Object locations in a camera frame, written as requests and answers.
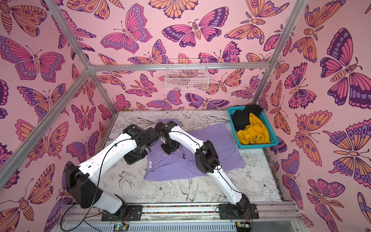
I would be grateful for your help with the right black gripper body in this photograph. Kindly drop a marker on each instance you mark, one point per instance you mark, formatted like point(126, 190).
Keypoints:
point(169, 148)

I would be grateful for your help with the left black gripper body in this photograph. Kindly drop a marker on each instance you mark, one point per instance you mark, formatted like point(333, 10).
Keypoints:
point(136, 156)

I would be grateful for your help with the teal plastic laundry basket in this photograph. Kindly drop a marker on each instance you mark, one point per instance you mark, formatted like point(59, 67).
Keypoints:
point(262, 117)

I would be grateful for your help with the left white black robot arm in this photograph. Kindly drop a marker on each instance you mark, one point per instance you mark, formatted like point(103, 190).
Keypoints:
point(84, 180)

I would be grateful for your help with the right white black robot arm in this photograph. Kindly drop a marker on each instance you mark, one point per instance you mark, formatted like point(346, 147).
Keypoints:
point(206, 159)

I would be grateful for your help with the black t-shirt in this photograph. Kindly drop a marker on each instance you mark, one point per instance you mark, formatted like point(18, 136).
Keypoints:
point(240, 118)

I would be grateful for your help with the mustard yellow t-shirt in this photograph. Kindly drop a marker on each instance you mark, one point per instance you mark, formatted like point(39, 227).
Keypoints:
point(254, 134)

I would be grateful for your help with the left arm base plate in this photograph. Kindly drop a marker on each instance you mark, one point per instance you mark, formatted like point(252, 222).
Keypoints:
point(126, 213)

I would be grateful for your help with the white wire wall basket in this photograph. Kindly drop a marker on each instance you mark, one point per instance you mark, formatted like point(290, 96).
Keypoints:
point(189, 79)

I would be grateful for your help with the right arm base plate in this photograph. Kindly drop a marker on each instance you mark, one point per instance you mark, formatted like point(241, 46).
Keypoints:
point(230, 212)

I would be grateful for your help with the aluminium frame horizontal bar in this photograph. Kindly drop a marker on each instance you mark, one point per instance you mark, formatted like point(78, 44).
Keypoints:
point(162, 67)

